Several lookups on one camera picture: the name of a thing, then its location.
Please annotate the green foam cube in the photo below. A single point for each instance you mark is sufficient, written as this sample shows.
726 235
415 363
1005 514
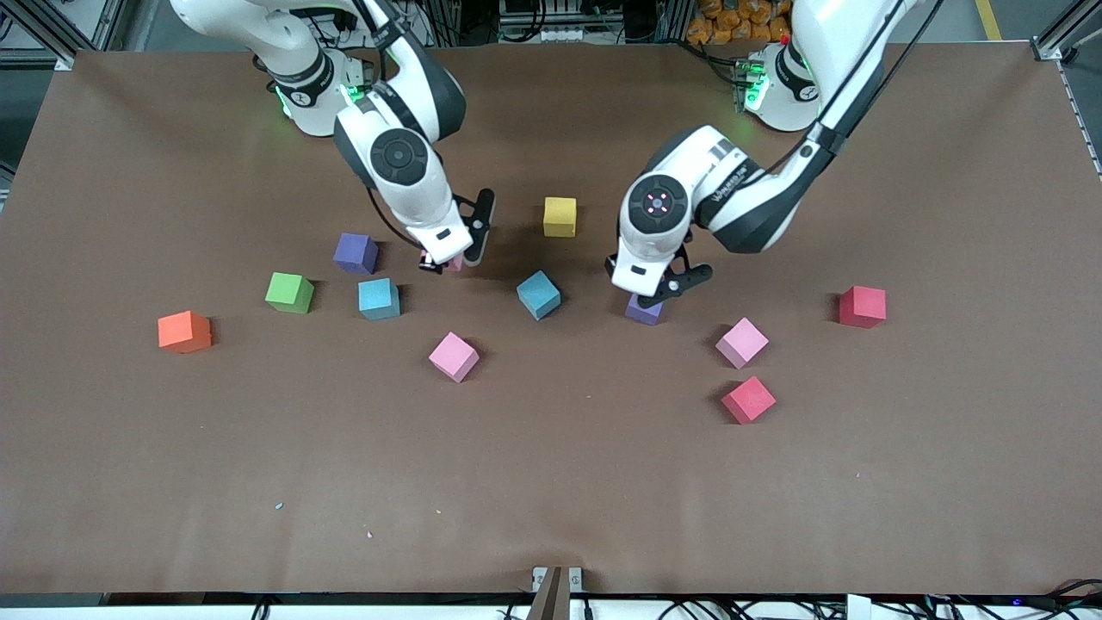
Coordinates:
288 293

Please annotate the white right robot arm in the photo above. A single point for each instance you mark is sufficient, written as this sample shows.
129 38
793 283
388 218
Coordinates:
430 207

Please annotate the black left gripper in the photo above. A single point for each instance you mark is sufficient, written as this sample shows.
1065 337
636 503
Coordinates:
680 252

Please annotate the yellow foam cube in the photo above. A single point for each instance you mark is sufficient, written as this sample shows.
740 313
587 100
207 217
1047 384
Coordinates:
560 217

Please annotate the teal foam cube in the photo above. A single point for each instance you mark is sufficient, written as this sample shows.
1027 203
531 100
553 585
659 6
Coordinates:
379 300
538 295

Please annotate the purple foam cube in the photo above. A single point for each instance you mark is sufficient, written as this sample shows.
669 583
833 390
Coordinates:
641 312
355 254

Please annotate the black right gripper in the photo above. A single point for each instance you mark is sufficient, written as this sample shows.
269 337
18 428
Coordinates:
428 261

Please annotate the red foam cube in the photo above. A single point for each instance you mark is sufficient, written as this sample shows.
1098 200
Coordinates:
862 307
748 400

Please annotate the orange foam cube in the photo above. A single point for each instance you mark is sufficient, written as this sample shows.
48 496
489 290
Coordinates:
183 333

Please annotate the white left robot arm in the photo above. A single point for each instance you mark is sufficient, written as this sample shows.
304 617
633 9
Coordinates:
839 43

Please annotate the aluminium frame profile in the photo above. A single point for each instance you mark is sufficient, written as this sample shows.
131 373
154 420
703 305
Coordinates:
1066 26
39 30

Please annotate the white power strip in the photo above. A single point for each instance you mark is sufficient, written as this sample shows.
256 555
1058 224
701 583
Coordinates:
568 34

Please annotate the brown table mat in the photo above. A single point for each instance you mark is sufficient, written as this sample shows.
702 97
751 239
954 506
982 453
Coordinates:
551 448

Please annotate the metal clamp bracket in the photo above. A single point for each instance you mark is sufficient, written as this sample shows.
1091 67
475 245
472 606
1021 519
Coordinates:
551 603

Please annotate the small green-lit electronics box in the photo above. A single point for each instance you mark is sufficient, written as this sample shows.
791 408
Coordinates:
747 82

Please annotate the small white box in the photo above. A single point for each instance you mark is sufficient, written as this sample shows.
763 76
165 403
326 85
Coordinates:
858 607

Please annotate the mauve pink foam cube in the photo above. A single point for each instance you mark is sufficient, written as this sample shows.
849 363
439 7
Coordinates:
455 263

